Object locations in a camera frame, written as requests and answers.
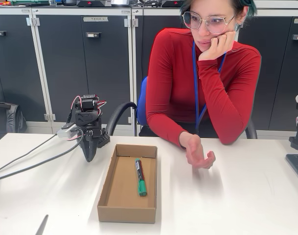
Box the person's right hand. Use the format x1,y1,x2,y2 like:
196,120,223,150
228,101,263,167
179,132,216,170

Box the red white servo wire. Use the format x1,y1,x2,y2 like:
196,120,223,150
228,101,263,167
70,95,107,109

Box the round metal-rimmed glasses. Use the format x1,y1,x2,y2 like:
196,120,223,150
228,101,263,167
182,11,238,35

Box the person's left forearm red sleeve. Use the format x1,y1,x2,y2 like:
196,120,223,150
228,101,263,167
197,57,250,145

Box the person's left hand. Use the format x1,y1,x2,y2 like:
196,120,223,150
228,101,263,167
199,31,237,62

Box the blue lanyard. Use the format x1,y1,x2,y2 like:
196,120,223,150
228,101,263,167
192,40,227,135

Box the blue black office chair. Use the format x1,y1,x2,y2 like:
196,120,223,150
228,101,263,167
106,75,258,140

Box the grey pointed blade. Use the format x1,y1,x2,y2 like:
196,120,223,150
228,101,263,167
35,214,49,235

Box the open cardboard box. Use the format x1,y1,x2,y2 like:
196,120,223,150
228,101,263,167
97,143,158,224

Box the green marker pen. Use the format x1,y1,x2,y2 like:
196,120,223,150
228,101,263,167
135,158,148,197

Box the thin grey cable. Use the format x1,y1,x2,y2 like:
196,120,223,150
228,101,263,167
0,133,59,173

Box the black device red triangle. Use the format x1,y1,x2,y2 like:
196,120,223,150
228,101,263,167
161,0,185,7
76,0,112,7

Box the person's right forearm red sleeve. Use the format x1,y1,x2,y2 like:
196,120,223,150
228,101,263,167
146,107,189,149

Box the green crate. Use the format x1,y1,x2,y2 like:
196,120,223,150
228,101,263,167
10,0,51,6

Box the black backpack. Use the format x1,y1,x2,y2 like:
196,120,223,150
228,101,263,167
0,100,28,134

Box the person in red top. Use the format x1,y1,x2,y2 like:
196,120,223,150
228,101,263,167
145,0,262,145

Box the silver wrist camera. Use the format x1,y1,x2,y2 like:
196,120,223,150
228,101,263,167
56,123,79,139

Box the thick black camera cable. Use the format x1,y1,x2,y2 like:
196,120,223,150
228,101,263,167
0,132,84,182

